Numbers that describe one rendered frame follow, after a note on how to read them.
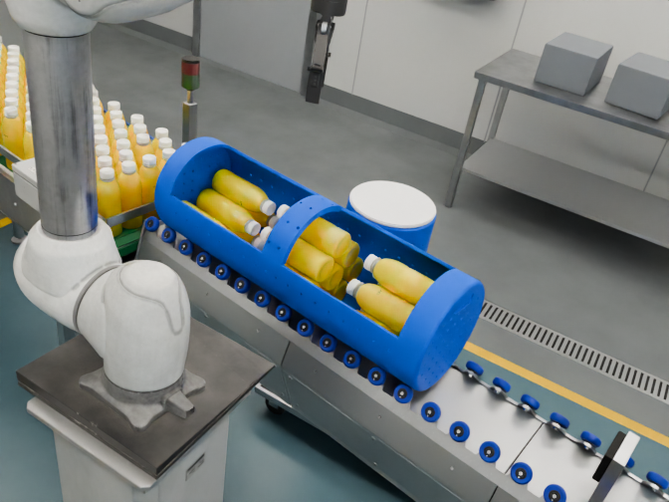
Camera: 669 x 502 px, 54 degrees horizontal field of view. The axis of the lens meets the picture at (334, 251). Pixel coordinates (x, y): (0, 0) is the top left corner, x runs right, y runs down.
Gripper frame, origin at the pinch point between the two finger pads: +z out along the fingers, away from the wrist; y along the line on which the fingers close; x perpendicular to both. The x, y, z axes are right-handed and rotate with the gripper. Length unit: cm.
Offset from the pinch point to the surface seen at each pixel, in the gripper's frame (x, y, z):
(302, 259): 3.8, 8.8, 38.8
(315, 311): 9, 19, 46
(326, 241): 8.7, 6.2, 34.2
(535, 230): 144, -234, 128
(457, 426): 44, 38, 56
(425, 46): 61, -351, 51
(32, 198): -72, -15, 49
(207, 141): -27.6, -23.8, 26.6
